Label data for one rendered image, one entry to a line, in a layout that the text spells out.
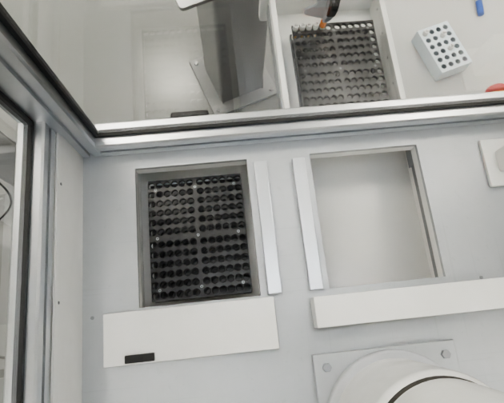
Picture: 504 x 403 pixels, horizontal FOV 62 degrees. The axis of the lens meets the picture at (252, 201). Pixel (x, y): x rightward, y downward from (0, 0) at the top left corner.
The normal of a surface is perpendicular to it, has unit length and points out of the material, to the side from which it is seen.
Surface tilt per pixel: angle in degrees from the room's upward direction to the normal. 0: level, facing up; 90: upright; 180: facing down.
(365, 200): 0
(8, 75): 90
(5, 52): 90
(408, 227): 0
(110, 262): 0
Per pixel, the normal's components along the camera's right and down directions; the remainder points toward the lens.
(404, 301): 0.03, -0.27
